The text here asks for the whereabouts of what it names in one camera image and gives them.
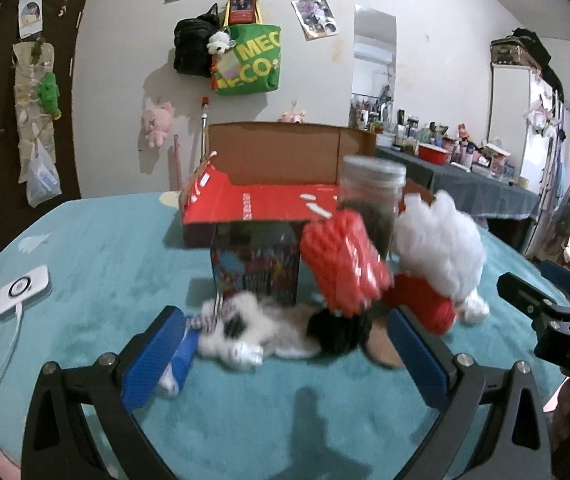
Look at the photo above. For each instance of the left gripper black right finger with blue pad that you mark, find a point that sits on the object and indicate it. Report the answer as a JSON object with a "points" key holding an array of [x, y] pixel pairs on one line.
{"points": [[513, 442]]}

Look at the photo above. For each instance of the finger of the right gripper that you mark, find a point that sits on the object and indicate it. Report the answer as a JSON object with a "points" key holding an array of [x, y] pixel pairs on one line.
{"points": [[526, 298]]}

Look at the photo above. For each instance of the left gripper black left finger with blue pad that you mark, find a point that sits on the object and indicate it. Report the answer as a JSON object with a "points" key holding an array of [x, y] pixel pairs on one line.
{"points": [[57, 441]]}

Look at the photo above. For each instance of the white mesh bath pouf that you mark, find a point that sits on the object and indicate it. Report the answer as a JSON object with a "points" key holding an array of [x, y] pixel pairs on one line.
{"points": [[439, 243]]}

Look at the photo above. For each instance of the round tan powder puff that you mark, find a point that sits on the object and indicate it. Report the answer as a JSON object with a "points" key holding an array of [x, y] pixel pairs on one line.
{"points": [[381, 351]]}

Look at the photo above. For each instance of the red knobbly bath sponge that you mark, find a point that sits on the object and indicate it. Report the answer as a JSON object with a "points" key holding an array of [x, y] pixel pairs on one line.
{"points": [[348, 270]]}

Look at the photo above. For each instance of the black fluffy scrunchie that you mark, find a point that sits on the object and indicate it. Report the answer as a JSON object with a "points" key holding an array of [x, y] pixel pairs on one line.
{"points": [[337, 334]]}

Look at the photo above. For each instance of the white fluffy plush hair clip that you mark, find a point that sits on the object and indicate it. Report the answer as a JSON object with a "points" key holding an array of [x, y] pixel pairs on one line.
{"points": [[244, 330]]}

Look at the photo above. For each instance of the table with grey cloth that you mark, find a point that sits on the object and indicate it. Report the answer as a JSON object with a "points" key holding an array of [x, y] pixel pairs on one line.
{"points": [[508, 211]]}

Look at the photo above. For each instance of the white power bank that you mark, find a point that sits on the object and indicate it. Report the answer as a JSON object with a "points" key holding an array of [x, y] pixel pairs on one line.
{"points": [[29, 286]]}

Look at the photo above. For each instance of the teal table cloth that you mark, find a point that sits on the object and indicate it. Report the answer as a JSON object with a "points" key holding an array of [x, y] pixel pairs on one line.
{"points": [[115, 263]]}

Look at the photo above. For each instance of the red bowl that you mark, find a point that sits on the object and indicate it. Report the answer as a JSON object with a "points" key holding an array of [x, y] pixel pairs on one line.
{"points": [[433, 154]]}

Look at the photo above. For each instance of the dark glass jar metal lid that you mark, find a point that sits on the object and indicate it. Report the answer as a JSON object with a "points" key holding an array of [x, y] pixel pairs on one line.
{"points": [[373, 187]]}

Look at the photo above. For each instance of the white wardrobe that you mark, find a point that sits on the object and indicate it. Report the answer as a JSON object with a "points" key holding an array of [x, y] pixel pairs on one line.
{"points": [[524, 117]]}

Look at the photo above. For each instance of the dark brown door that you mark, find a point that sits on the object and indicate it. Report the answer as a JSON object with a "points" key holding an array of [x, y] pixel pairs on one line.
{"points": [[62, 18]]}

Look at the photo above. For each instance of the suitcase on wardrobe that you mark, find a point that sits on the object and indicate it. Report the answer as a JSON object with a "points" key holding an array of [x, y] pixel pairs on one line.
{"points": [[512, 51]]}

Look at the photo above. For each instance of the white plastic bag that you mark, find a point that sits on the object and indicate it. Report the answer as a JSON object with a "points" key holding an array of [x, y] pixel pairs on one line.
{"points": [[43, 181]]}

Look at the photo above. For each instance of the colourful beauty cream box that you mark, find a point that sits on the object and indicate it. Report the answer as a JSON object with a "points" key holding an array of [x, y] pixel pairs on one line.
{"points": [[260, 256]]}

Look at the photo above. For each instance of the cardboard box red lining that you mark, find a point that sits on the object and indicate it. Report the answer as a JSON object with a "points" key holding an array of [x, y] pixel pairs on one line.
{"points": [[266, 171]]}

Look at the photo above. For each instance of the pink plush behind box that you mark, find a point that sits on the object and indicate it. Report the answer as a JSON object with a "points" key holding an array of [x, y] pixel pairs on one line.
{"points": [[293, 117]]}

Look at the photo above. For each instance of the hanging beige door organizer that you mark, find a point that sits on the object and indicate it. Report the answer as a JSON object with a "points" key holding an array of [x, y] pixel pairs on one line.
{"points": [[32, 61]]}

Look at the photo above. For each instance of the green plush on door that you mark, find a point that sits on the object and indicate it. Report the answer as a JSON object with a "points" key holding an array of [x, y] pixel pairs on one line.
{"points": [[48, 95]]}

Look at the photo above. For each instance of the green tote bag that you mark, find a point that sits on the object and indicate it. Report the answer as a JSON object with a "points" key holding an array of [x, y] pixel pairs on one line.
{"points": [[252, 66]]}

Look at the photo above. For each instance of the red framed picture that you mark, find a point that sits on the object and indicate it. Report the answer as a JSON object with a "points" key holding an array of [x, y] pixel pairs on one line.
{"points": [[241, 12]]}

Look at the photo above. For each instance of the photo on door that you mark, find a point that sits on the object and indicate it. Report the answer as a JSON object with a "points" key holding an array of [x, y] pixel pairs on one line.
{"points": [[30, 18]]}

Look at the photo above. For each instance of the wall mirror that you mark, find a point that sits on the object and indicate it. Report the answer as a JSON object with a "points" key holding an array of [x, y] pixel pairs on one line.
{"points": [[374, 70]]}

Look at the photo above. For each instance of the pink plush on wall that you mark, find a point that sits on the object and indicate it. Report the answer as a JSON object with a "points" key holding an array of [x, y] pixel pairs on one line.
{"points": [[157, 123]]}

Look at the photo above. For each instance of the photo collage on wall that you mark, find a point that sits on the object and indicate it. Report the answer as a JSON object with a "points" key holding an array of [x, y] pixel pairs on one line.
{"points": [[315, 18]]}

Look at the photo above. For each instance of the mop handle orange tip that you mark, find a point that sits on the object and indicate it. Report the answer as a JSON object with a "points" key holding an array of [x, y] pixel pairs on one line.
{"points": [[204, 143]]}

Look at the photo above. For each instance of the white plush keychain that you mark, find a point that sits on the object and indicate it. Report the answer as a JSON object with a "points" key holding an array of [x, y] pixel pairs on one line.
{"points": [[219, 43]]}

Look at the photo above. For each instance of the black backpack on wall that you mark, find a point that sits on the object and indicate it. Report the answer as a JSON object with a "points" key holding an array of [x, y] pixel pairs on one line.
{"points": [[191, 38]]}

